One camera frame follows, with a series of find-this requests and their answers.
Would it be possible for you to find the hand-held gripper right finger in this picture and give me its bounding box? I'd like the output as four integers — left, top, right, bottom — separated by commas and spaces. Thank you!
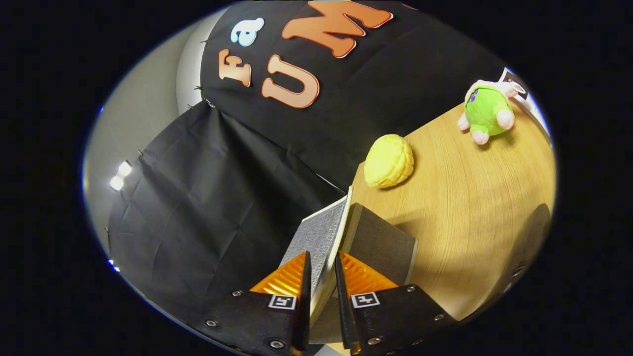
335, 251, 458, 356

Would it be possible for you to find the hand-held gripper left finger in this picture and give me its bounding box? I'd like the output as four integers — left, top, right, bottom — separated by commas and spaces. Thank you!
193, 251, 313, 356

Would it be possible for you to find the grey fabric storage box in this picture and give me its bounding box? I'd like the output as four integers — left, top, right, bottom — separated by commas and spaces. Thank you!
309, 202, 419, 344

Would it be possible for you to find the black backdrop cloth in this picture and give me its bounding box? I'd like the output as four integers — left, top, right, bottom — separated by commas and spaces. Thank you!
106, 0, 510, 322

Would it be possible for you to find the yellow plush bun toy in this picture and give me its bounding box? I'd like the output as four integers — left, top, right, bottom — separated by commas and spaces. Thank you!
364, 134, 415, 189

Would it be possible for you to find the ceiling tube light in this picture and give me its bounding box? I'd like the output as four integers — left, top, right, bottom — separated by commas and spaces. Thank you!
109, 161, 134, 192

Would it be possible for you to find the green and pink plush toy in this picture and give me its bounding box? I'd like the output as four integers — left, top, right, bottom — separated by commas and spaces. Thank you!
457, 79, 526, 145

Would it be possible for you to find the white portrait cover book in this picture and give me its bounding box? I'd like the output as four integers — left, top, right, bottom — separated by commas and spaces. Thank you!
497, 67, 553, 146

